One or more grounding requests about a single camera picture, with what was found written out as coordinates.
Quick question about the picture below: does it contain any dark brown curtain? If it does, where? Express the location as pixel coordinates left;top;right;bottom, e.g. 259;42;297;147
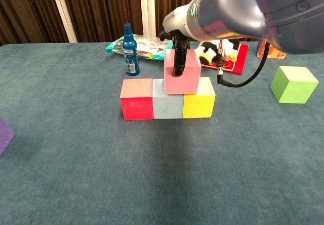
0;0;218;46

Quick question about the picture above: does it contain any black white plush penguin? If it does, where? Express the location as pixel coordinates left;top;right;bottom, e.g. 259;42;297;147
197;39;241;65

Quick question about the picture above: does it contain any teal snack bag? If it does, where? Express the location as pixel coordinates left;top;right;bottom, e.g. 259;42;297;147
105;34;175;61

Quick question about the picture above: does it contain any white frame post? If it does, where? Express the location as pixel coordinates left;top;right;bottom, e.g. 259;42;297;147
49;0;78;43
139;0;155;37

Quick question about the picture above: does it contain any blue spray bottle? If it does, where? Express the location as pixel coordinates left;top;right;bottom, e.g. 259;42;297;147
123;23;140;77

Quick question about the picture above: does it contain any pink foam cube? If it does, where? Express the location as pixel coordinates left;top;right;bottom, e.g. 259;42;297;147
164;49;203;95

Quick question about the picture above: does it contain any teal table mat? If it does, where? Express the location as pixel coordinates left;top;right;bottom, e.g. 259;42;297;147
0;40;324;225

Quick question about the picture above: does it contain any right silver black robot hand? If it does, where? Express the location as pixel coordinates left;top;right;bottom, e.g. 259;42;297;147
158;4;195;78

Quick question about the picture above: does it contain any flat red gift box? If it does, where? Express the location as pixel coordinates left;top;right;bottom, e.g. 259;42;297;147
201;44;249;76

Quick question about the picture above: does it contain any yellow foam cube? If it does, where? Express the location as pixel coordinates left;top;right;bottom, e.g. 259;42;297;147
182;77;216;119

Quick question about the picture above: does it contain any green foam cube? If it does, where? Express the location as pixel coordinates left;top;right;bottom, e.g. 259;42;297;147
269;65;319;104

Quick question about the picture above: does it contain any blue orange biscuit box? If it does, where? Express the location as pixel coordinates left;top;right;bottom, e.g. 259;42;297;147
256;40;287;59

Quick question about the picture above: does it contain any light blue foam cube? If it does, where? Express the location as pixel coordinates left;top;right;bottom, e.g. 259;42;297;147
152;79;184;120

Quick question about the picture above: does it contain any purple foam cube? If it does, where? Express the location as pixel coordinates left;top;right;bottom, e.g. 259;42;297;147
0;116;16;157

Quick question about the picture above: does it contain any red foam cube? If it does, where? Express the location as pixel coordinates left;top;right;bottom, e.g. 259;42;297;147
119;78;154;121

